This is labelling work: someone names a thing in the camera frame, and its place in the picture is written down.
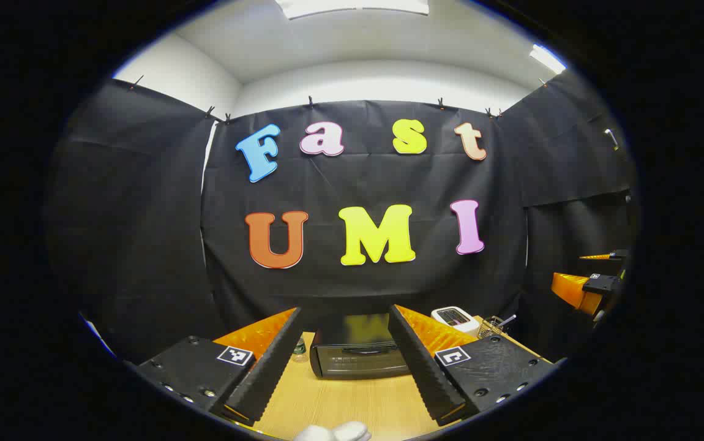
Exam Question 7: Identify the black backdrop cloth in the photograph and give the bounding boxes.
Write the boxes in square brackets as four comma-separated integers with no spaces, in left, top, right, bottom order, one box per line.
[46,67,637,368]

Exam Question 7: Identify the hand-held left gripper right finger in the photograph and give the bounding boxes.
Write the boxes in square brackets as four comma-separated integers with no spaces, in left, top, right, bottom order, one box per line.
[388,304,558,428]

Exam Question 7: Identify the white toaster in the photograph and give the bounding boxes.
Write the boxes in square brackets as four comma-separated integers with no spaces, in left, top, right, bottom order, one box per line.
[431,306,481,336]

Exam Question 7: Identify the ceiling light panel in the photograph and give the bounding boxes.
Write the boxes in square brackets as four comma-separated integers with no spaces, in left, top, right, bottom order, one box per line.
[275,0,430,20]
[530,44,567,75]

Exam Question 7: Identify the black electric oven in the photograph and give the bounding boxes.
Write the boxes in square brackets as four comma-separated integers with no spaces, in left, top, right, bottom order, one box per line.
[309,314,415,380]

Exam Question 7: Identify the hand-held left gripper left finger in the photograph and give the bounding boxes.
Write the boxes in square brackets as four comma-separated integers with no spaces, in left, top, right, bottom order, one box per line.
[138,306,304,428]

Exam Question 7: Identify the wire mesh utensil basket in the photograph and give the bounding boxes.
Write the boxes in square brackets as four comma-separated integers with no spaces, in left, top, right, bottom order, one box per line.
[477,315,506,339]

